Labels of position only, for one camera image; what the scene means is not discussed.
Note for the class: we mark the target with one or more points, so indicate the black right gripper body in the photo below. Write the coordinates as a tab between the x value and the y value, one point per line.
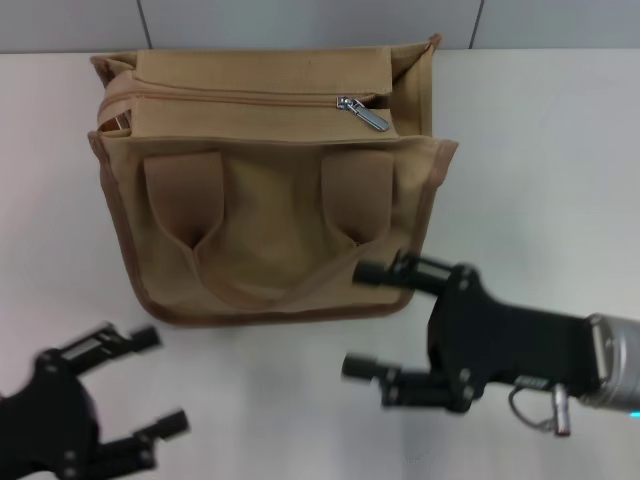
480	340

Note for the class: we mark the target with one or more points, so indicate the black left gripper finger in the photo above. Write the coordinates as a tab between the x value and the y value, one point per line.
110	342
145	440

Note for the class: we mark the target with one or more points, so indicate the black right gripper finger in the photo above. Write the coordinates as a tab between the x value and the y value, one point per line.
400	387
400	275

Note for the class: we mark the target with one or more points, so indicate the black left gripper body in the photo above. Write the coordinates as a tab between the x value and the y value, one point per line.
40	425

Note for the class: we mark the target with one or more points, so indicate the khaki fabric food bag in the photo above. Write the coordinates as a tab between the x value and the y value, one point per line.
270	210

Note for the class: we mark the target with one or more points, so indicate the silver metal zipper pull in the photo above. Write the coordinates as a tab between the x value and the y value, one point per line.
367	116

